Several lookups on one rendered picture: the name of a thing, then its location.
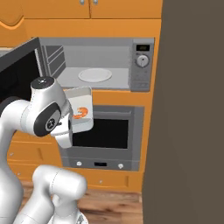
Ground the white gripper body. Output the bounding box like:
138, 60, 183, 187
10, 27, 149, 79
51, 112, 74, 150

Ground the orange shrimp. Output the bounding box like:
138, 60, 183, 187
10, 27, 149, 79
72, 106, 89, 120

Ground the white tupperware container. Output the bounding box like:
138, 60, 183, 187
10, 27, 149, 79
63, 86, 95, 134

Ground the black oven door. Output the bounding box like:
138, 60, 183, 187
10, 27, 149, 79
59, 109, 136, 161

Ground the white microwave turntable plate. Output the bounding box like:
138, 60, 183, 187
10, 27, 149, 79
77, 67, 114, 83

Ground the black microwave door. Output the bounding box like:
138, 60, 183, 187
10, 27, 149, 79
0, 37, 48, 104

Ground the grey microwave oven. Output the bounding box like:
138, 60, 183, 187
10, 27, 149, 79
38, 37, 156, 93

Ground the grey microwave knob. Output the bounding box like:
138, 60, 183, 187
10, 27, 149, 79
136, 54, 151, 69

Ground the orange cupboard door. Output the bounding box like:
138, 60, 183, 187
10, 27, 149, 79
90, 0, 164, 20
22, 0, 91, 20

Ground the grey built-in oven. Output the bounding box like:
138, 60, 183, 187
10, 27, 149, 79
58, 104, 145, 172

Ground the dark grey-brown fridge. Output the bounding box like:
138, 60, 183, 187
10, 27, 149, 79
142, 0, 224, 224

